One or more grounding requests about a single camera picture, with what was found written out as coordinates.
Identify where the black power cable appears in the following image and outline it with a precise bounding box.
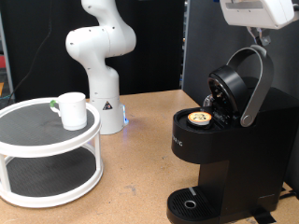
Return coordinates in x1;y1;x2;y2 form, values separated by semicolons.
278;186;299;201

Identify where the grey metal frame post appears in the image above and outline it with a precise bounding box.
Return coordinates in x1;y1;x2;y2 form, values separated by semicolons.
0;12;16;101

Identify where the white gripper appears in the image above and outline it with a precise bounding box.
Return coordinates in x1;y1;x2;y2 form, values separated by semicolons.
219;0;297;47

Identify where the black Keurig coffee machine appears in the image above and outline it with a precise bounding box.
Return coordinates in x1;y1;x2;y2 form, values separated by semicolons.
166;44;299;224

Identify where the black curtain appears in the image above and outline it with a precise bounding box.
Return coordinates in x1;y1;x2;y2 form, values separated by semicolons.
0;0;186;101

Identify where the white two-tier turntable shelf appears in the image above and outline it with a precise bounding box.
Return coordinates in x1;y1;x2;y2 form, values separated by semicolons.
0;96;104;209

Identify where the clear water reservoir black lid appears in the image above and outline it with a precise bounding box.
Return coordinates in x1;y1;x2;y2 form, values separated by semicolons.
241;77;269;91

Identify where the white mug with green mark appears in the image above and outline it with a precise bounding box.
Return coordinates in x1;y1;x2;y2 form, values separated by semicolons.
50;91;89;132

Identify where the orange-rimmed coffee pod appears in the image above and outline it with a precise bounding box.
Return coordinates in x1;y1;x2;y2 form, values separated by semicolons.
186;110;213;127

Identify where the thin black hanging cable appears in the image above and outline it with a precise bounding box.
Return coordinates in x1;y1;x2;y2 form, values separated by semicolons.
13;0;53;101

